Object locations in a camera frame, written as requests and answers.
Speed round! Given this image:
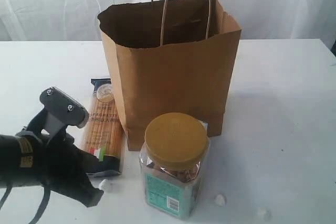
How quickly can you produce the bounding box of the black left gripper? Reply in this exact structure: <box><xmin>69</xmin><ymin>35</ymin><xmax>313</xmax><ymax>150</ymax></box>
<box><xmin>16</xmin><ymin>87</ymin><xmax>103</xmax><ymax>207</ymax></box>

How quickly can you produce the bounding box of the clear jar with yellow lid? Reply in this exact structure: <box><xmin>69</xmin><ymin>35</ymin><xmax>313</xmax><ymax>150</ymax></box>
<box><xmin>139</xmin><ymin>112</ymin><xmax>210</xmax><ymax>219</ymax></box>

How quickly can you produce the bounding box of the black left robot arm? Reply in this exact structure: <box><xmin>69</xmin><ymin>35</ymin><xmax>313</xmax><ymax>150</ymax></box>
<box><xmin>1</xmin><ymin>87</ymin><xmax>103</xmax><ymax>207</ymax></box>

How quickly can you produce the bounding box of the large brown paper bag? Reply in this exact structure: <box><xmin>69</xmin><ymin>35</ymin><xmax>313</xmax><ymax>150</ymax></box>
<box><xmin>98</xmin><ymin>0</ymin><xmax>241</xmax><ymax>151</ymax></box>

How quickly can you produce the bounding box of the spaghetti packet with Italian flag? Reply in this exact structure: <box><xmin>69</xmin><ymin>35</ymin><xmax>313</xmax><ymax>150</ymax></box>
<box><xmin>80</xmin><ymin>78</ymin><xmax>123</xmax><ymax>177</ymax></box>

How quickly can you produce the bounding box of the white crumb near spaghetti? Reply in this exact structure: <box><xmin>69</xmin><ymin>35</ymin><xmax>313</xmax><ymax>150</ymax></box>
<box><xmin>98</xmin><ymin>179</ymin><xmax>112</xmax><ymax>193</ymax></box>

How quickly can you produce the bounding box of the white crumb near jar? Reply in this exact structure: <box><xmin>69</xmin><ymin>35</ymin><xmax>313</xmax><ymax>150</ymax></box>
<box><xmin>214</xmin><ymin>194</ymin><xmax>226</xmax><ymax>206</ymax></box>

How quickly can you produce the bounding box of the white crumb at front right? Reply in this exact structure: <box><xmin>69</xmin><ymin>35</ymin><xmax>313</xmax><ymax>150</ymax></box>
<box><xmin>257</xmin><ymin>207</ymin><xmax>271</xmax><ymax>221</ymax></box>

